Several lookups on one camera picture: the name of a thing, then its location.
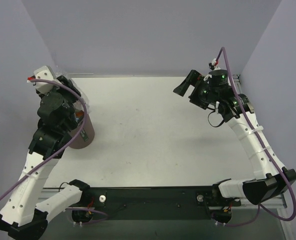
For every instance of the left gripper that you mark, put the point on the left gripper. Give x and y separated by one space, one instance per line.
69 83

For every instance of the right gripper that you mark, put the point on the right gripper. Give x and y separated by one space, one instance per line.
195 90

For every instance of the orange label plastic bottle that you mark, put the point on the orange label plastic bottle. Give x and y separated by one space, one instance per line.
79 115

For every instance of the clear crushed plastic bottle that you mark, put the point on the clear crushed plastic bottle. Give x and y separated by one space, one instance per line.
58 72

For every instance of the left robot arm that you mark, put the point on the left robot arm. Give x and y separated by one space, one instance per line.
62 114

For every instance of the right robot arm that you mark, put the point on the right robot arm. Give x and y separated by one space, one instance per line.
214 92

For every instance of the brown round bin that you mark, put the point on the brown round bin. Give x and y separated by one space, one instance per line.
85 132

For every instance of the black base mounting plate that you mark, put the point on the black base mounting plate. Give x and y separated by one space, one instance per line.
156 203

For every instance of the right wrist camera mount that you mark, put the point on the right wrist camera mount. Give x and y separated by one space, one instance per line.
213 65

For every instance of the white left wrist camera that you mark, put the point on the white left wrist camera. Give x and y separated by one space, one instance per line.
44 73

